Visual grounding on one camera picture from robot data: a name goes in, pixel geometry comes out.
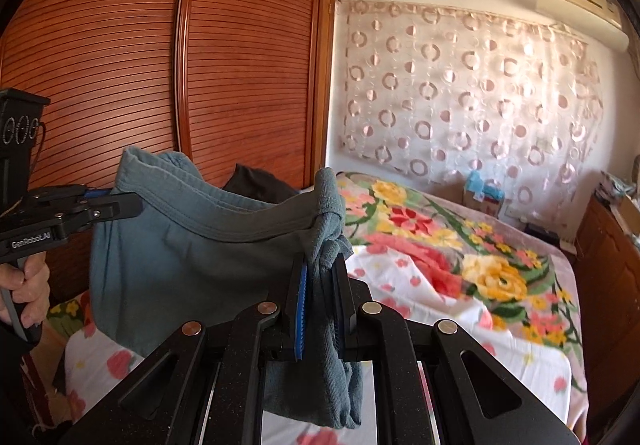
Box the patterned cloth pile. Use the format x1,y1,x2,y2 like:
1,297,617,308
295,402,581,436
600,172,640,206

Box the person's left forearm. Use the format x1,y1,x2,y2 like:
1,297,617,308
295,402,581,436
0,315,38,445

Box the open cardboard box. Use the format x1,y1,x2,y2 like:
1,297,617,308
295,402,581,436
617,195,640,237

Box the dark bedside box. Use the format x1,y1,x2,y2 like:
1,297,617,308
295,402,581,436
525,222,562,247

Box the teal pants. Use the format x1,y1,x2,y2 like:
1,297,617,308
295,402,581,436
89,146,366,431

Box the wooden cabinet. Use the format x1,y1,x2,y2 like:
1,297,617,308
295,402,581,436
575,195,640,426

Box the dark folded cloth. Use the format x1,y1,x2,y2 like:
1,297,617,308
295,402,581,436
222,164,301,198

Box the small cardboard box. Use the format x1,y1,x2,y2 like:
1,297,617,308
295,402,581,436
462,185,503,219

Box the white floral bed sheet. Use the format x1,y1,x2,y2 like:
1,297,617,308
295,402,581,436
47,250,574,445

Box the wooden slatted wardrobe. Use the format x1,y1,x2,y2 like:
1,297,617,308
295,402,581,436
0,0,337,306

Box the person's left hand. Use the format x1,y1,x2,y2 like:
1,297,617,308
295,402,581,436
0,255,52,328

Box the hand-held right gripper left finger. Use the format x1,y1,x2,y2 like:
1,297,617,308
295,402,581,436
57,257,311,445

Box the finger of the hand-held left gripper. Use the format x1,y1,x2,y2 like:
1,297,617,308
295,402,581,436
31,184,109,206
61,192,143,237

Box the blue plastic bag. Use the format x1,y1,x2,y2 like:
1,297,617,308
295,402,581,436
465,170,503,200

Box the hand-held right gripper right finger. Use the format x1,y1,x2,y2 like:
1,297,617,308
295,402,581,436
322,255,582,445

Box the sheer curtain with circles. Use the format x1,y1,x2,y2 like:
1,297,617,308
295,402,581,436
337,0,604,222

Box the colourful floral blanket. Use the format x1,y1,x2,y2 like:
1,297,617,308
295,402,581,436
335,172,577,357

